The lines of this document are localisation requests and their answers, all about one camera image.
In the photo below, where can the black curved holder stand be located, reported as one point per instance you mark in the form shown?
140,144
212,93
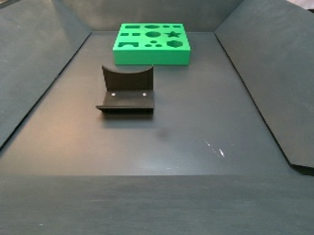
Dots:
128,86

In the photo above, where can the green shape sorter box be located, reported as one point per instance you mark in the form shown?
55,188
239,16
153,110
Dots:
151,44

